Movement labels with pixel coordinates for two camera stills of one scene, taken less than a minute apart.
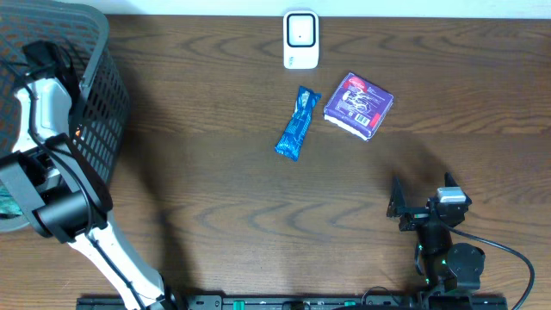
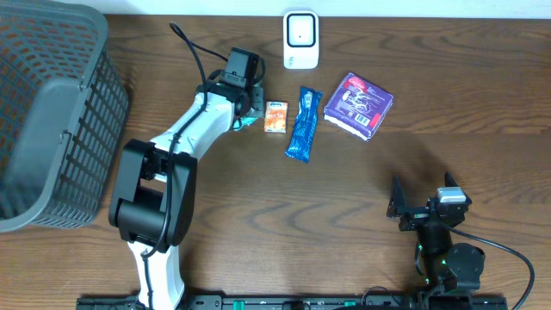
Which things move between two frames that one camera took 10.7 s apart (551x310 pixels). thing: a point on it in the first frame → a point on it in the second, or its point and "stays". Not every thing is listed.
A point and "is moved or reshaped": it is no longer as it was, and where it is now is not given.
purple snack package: (358, 106) stays
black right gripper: (398, 208) stays
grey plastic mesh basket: (100, 111) stays
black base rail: (298, 303) stays
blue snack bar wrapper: (290, 142) is moved or reshaped
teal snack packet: (9, 207) → (245, 121)
